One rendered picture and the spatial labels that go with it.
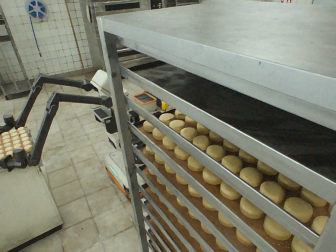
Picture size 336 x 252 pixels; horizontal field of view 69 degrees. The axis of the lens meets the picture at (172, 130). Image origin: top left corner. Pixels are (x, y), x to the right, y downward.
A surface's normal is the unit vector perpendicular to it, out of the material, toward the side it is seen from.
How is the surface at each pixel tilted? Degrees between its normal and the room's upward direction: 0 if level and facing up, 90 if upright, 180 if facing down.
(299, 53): 0
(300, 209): 0
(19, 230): 90
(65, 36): 90
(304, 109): 90
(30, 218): 90
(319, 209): 0
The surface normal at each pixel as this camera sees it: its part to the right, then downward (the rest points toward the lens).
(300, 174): -0.82, 0.34
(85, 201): -0.04, -0.84
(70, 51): 0.50, 0.45
